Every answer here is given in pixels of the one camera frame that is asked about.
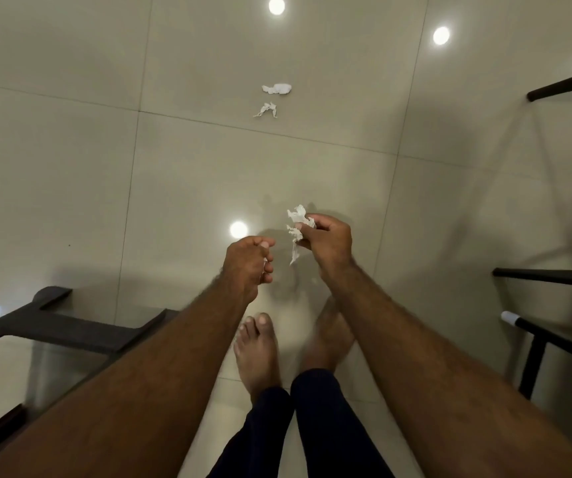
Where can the person's right hand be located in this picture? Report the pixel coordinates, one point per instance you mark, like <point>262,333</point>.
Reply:
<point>330,241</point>

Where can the person's left hand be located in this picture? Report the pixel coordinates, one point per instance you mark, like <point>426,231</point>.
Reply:
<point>242,265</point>

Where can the person's left thumb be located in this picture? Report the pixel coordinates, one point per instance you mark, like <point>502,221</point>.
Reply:
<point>261,241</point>

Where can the person's right fingers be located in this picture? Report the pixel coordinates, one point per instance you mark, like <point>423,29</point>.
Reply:
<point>307,233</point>

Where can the white tissue paper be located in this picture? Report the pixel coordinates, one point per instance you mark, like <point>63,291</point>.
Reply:
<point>298,228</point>

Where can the person's left forearm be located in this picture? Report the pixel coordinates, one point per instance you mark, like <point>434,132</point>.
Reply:
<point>126,393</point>

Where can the person's right forearm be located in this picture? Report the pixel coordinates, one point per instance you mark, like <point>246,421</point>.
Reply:
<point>445,383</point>

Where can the person's right foot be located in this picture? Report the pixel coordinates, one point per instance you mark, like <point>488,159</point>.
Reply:
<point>327,338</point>

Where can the person's foot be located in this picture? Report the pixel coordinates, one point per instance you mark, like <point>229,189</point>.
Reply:
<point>257,353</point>
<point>327,338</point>

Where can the person's left foot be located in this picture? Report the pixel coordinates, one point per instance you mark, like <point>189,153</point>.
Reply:
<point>257,353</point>

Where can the torn white paper scrap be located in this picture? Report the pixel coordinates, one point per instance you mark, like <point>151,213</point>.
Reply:
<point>266,110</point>

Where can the crumpled white paper ball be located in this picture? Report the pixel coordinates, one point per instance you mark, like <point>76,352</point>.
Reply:
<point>277,89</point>

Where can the person's dark trouser right leg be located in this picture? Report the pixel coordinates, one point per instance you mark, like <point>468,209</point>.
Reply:
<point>336,423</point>

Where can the person's dark trouser leg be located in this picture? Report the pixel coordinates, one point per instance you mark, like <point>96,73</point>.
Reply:
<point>253,435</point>
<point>336,423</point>

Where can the person's dark trouser left leg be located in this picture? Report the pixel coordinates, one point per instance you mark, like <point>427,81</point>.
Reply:
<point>253,435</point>

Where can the dark glass-top table frame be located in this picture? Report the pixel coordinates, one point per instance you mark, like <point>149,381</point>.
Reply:
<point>42,338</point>

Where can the black metal rack frame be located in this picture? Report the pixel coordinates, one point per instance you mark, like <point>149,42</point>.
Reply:
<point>550,303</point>

